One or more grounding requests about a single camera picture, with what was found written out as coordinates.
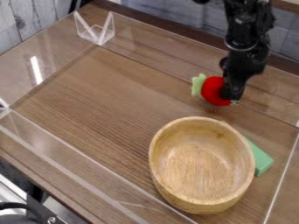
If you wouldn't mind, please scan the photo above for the green sponge block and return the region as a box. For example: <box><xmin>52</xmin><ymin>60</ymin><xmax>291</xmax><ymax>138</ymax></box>
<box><xmin>222</xmin><ymin>120</ymin><xmax>275</xmax><ymax>178</ymax></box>

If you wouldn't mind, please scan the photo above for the black cable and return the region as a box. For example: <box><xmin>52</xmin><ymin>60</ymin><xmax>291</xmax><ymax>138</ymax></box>
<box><xmin>0</xmin><ymin>202</ymin><xmax>31</xmax><ymax>224</ymax></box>

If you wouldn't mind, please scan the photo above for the red felt fruit green leaf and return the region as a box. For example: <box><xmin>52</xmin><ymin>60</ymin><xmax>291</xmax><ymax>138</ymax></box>
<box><xmin>191</xmin><ymin>73</ymin><xmax>239</xmax><ymax>106</ymax></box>

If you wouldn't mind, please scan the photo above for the round wooden bowl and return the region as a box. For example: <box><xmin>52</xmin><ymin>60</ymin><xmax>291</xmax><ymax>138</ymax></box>
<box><xmin>148</xmin><ymin>116</ymin><xmax>255</xmax><ymax>214</ymax></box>

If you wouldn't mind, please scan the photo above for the black table clamp bracket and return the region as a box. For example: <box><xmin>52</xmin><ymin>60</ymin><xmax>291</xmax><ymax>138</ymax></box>
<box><xmin>25</xmin><ymin>195</ymin><xmax>68</xmax><ymax>224</ymax></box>

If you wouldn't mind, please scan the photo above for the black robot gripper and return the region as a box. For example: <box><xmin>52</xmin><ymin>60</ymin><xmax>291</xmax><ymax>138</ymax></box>
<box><xmin>220</xmin><ymin>0</ymin><xmax>276</xmax><ymax>101</ymax></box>

